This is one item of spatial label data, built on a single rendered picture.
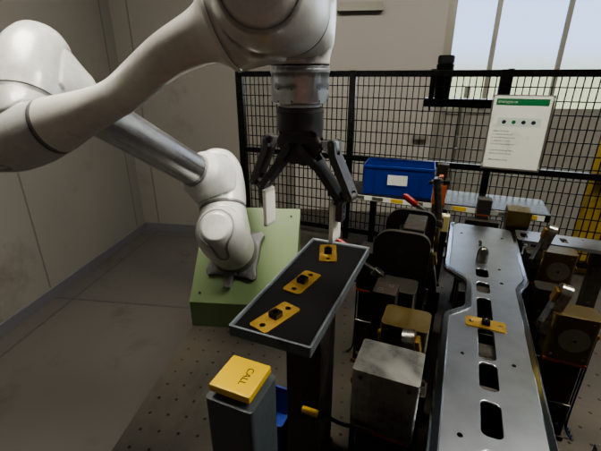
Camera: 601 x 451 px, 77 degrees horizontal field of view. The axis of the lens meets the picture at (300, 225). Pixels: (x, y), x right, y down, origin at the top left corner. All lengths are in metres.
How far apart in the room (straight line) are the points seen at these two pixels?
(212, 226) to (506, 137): 1.29
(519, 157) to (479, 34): 1.88
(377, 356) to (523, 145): 1.38
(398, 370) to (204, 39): 0.52
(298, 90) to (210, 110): 3.16
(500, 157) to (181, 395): 1.54
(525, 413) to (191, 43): 0.75
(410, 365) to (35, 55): 0.86
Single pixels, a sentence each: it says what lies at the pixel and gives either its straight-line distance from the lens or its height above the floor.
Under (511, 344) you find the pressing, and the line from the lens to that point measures 0.94.
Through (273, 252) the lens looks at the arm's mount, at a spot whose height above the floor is 0.94.
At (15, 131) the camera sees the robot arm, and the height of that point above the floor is 1.44.
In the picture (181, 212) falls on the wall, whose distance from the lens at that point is 4.08.
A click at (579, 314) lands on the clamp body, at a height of 1.04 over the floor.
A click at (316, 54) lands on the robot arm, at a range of 0.57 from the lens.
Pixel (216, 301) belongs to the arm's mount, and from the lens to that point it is 1.35.
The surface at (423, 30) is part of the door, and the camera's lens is 3.48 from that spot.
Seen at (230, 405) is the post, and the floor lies 1.14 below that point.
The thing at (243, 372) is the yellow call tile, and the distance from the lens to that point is 0.54.
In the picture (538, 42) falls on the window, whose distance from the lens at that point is 3.74.
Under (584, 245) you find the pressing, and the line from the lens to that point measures 1.57.
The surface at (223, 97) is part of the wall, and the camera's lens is 3.67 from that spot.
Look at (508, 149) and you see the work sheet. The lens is 1.86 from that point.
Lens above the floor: 1.52
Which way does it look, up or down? 22 degrees down
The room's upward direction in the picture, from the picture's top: straight up
